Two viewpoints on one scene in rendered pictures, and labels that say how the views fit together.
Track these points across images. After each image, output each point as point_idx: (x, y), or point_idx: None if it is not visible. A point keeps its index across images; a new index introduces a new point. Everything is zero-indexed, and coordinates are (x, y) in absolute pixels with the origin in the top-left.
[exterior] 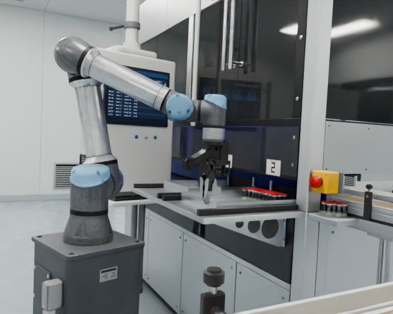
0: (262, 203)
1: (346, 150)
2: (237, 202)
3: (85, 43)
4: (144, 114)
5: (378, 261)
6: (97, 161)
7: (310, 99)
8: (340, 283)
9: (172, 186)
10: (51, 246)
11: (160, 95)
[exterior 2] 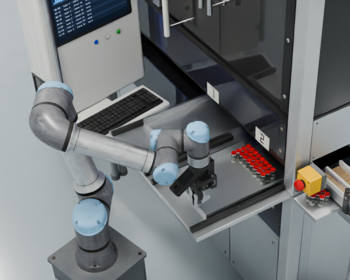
0: (250, 195)
1: (336, 133)
2: (226, 205)
3: (63, 123)
4: (101, 13)
5: None
6: (89, 191)
7: (296, 110)
8: (327, 226)
9: None
10: (72, 278)
11: (146, 167)
